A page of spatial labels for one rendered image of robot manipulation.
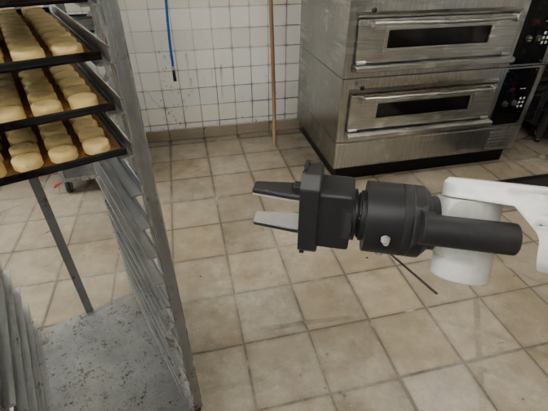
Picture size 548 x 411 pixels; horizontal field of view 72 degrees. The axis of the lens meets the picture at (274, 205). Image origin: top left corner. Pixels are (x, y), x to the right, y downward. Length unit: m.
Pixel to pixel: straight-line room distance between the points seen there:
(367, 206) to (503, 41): 2.63
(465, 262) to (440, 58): 2.40
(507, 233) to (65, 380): 1.56
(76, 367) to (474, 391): 1.56
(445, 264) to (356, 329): 1.42
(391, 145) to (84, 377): 2.30
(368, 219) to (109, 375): 1.37
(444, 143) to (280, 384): 2.15
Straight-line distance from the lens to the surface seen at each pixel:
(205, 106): 3.45
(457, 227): 0.44
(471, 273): 0.49
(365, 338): 1.87
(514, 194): 0.46
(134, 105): 0.78
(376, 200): 0.45
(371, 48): 2.52
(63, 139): 0.88
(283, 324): 1.87
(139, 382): 1.62
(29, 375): 1.45
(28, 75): 1.02
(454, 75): 2.92
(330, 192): 0.45
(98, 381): 1.67
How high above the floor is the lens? 1.49
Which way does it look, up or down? 35 degrees down
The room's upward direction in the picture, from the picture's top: straight up
